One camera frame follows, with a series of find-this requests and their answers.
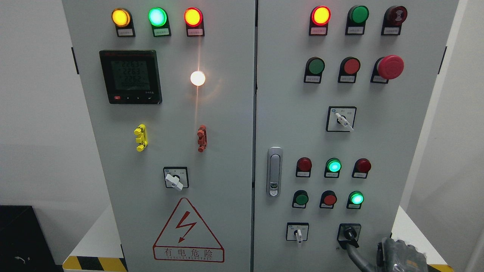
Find grey electrical cabinet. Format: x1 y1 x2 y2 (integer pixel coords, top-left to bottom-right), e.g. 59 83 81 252
62 0 459 272

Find red electric hazard sticker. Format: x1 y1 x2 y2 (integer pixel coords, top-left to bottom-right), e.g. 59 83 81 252
153 197 225 263

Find silver door handle lock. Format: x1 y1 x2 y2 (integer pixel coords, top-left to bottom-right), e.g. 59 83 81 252
266 147 283 197

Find black digital power meter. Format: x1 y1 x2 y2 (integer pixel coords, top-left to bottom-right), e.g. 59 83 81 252
99 50 162 105

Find yellow indicator light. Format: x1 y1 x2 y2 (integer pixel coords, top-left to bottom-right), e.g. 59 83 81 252
111 8 135 37

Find red push button second row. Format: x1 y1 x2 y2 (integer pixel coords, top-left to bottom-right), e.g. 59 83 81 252
337 57 361 84

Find green lit indicator light middle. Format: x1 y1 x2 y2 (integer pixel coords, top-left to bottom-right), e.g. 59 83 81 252
324 158 341 178

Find green push button top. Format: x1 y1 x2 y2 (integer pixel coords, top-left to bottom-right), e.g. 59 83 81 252
345 5 369 36

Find green push button second row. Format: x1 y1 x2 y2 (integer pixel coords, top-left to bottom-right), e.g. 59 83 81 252
304 57 325 84

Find white rotary switch left door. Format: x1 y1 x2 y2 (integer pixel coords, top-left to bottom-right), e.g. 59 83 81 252
163 167 189 191

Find green lit indicator light top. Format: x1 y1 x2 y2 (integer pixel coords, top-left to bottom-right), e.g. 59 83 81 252
147 7 171 37

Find white rotary switch upper right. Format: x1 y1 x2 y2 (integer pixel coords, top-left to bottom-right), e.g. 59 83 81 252
326 106 357 132

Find red-yellow indicator light right door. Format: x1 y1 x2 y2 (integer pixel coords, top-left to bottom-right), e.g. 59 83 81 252
308 6 331 36

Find red push button lower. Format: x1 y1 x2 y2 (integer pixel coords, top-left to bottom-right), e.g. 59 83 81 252
319 190 337 209

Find green lit indicator light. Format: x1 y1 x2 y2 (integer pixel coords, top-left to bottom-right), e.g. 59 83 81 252
324 158 341 178
147 7 171 37

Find white rotary switch lower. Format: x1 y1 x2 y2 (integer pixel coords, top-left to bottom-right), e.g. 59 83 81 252
285 222 309 244

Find yellow terminal connector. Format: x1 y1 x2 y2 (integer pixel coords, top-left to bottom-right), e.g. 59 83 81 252
133 124 148 152

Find dark red indicator light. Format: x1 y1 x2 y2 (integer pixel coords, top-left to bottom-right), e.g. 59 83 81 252
296 157 312 178
352 158 372 179

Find dark red indicator light right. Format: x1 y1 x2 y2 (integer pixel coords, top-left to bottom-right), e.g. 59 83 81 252
352 158 372 179

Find red terminal connector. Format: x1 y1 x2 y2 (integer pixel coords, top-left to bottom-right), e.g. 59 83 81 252
197 125 208 153

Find red emergency stop button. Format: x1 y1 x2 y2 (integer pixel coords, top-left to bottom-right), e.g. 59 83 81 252
370 55 405 84

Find dark red buzzer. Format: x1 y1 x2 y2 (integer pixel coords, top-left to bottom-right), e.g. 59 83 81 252
381 6 408 36

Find white lit indicator light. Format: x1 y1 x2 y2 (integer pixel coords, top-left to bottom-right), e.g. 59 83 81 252
190 70 206 87

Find white rotary switch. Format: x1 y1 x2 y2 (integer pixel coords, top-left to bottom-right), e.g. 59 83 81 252
285 222 309 244
326 106 357 132

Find dark red indicator light left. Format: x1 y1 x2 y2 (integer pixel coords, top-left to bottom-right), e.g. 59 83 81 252
296 157 312 178

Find red-orange indicator light left door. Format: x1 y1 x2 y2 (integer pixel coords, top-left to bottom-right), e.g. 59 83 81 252
184 7 205 37

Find green lit push button lower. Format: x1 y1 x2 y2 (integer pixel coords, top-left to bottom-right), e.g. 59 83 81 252
346 191 365 210

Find black knob selector switch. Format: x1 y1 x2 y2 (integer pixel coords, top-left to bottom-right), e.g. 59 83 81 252
337 223 361 250

